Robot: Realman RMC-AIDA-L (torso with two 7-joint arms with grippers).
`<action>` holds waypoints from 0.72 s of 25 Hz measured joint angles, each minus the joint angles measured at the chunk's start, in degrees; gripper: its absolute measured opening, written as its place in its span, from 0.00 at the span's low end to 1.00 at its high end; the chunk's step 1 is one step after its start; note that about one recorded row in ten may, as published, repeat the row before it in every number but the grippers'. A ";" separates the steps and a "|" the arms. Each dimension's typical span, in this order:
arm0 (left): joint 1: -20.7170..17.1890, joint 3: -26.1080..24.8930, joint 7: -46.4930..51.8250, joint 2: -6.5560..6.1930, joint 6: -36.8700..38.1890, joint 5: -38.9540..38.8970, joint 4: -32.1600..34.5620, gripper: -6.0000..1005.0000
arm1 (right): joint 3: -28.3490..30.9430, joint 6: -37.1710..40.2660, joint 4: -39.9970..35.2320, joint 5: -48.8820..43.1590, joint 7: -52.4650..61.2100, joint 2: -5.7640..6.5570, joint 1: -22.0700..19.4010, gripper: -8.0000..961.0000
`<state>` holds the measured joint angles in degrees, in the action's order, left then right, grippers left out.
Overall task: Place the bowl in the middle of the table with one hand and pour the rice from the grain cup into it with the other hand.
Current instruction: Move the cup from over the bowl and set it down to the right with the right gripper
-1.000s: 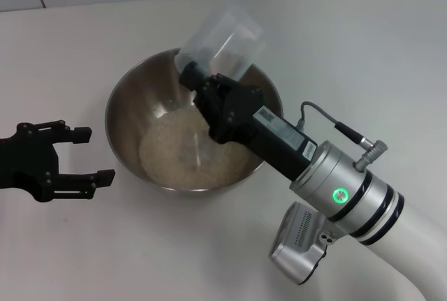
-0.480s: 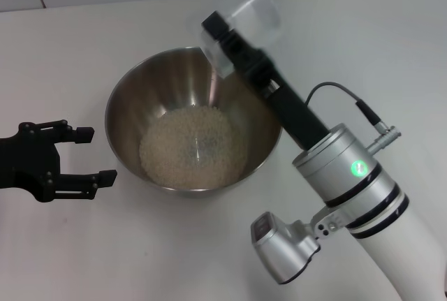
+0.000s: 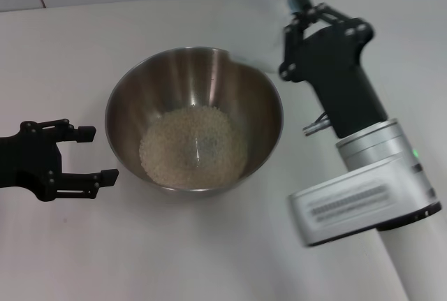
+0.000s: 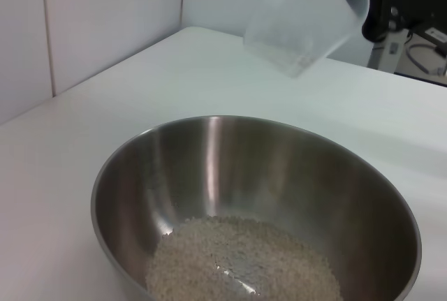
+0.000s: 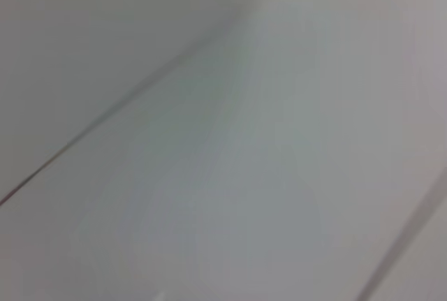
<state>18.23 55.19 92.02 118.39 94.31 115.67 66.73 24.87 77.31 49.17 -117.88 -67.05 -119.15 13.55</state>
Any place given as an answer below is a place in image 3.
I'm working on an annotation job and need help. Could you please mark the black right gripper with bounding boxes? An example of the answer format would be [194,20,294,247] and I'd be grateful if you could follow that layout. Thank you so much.
[277,0,390,140]

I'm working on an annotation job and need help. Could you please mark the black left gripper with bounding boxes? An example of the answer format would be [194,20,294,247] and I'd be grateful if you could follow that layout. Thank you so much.
[0,117,120,203]

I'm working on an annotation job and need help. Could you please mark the transparent plastic measuring cup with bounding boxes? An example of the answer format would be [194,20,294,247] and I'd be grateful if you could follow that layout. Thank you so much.
[227,0,298,73]

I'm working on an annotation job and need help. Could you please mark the white rice grains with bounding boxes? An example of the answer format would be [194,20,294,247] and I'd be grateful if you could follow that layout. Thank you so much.
[138,106,249,189]

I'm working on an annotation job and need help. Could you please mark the stainless steel mixing bowl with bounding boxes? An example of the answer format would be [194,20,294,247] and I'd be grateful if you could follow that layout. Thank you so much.
[104,45,284,200]

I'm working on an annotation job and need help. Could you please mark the silver right gripper cable connector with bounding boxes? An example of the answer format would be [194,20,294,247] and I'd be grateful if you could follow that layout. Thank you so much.
[302,111,333,138]

